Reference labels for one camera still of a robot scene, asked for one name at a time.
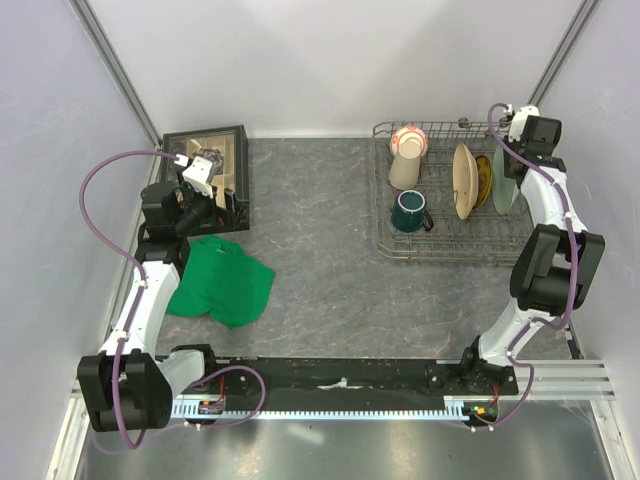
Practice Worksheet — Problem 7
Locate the black framed wooden box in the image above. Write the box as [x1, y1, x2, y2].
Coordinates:
[162, 125, 250, 235]

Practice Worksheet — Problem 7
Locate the dark green mug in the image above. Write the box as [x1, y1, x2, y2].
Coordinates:
[391, 190, 434, 233]

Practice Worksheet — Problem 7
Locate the yellow ceramic plate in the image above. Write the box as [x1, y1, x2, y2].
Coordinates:
[473, 155, 493, 210]

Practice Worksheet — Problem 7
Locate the white slotted cable duct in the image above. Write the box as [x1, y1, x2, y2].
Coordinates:
[170, 398, 471, 422]

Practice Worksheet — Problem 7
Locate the grey wire dish rack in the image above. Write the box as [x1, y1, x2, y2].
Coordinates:
[372, 117, 533, 267]

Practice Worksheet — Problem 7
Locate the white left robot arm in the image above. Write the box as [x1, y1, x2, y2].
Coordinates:
[77, 182, 226, 432]

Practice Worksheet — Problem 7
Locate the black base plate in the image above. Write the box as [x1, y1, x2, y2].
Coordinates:
[215, 357, 519, 412]

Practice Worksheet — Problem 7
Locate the cream bird plate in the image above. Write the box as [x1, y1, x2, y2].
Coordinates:
[452, 143, 479, 220]

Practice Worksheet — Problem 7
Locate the green cloth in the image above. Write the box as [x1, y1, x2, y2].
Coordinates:
[166, 236, 276, 329]

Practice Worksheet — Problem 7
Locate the mint green flower plate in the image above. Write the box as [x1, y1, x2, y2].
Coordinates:
[492, 146, 518, 215]

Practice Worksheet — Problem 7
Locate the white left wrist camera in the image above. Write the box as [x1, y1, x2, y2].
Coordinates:
[182, 156, 215, 198]

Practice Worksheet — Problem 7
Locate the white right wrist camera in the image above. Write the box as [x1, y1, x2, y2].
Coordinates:
[505, 104, 540, 143]

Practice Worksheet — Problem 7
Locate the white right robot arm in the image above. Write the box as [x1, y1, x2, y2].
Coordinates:
[457, 106, 605, 394]

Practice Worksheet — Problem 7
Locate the beige tall cup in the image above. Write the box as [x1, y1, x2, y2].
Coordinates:
[388, 153, 421, 190]

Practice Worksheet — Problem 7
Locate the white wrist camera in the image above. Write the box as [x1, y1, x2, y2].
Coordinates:
[505, 104, 540, 143]
[182, 156, 215, 198]

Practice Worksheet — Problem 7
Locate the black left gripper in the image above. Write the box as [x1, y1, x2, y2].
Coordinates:
[173, 169, 248, 236]

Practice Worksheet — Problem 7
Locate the white red patterned bowl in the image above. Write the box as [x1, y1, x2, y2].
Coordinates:
[390, 125, 429, 157]

